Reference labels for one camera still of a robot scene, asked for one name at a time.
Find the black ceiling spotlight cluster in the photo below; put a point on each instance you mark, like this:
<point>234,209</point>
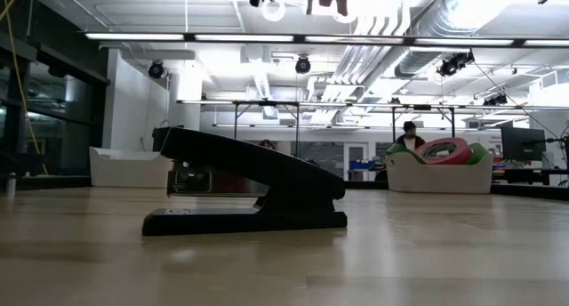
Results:
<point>453,65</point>

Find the black frame workstation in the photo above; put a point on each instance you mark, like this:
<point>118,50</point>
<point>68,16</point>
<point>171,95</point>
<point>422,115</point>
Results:
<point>266,103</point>

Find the small bottle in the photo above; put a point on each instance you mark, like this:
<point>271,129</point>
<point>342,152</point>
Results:
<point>11,186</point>

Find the person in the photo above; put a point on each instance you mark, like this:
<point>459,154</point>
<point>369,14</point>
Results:
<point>267,144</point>
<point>410,132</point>

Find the green tape roll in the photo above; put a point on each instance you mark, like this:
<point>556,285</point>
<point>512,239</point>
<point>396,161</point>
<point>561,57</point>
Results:
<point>480,151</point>
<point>398,149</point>

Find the long ceiling light strip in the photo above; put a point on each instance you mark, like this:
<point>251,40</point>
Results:
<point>133,36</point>

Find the black desk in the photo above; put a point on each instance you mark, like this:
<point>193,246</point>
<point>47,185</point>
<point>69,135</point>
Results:
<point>524,176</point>

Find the silver ventilation duct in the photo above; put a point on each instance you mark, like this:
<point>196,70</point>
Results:
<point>413,61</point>

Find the pink tape roll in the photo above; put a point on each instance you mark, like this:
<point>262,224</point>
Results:
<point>462,152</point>

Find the black computer monitor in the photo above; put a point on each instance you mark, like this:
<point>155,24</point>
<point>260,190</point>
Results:
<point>157,139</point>
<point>522,143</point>

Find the white plastic bin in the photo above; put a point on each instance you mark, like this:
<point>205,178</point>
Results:
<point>115,168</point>
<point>435,177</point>

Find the black ceiling camera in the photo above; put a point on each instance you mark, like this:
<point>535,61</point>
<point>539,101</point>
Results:
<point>156,70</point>
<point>303,65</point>

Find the blue storage bins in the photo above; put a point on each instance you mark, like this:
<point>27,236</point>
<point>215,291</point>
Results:
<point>362,165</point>

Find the black stapler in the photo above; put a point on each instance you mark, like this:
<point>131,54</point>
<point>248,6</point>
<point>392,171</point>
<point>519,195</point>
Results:
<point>249,168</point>

